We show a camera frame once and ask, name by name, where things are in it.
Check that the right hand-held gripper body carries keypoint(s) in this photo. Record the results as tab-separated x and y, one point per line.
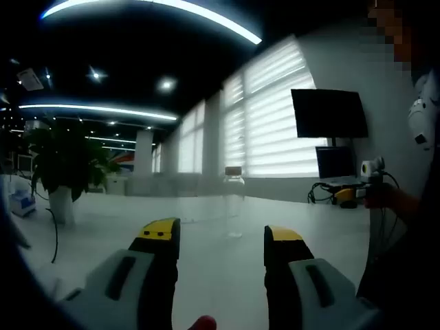
372	173

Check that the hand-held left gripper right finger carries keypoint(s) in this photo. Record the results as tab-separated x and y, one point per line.
295	275

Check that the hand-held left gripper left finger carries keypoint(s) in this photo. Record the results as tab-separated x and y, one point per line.
137	271

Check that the clear glass cup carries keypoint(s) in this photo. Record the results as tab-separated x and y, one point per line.
234	206

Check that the brown cup lid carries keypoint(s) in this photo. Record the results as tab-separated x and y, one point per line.
233	170

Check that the open dark laptop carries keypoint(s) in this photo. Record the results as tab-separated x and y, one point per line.
335	163

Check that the white tabletop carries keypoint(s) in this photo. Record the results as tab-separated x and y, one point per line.
220	275

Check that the person's right hand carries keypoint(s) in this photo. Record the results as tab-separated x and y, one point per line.
379	197

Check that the person's left hand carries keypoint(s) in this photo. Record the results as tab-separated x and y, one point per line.
203	324

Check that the black round mouse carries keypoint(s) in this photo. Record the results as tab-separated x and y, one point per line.
349	205

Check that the large black monitor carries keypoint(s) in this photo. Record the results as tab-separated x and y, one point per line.
328	111

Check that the white chest device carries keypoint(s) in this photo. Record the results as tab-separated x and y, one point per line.
423	113

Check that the person's dark clothing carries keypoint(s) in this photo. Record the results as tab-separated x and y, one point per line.
412	275

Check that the white square column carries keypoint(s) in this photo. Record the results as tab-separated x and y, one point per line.
143	154

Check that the blue white box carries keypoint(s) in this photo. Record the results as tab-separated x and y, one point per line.
21	203

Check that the green potted plant white pot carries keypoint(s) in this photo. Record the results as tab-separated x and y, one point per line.
65	154

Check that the narrow white window blinds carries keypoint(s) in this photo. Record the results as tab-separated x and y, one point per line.
190	144

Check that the thin curved ceiling light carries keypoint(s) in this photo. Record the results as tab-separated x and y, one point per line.
99	110

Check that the round ceiling spotlight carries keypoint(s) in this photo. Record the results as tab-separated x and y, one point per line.
166	84

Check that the star-shaped ceiling spotlight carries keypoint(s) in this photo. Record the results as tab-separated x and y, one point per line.
96	74

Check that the ceiling air vent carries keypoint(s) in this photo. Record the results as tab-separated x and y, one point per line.
31	79

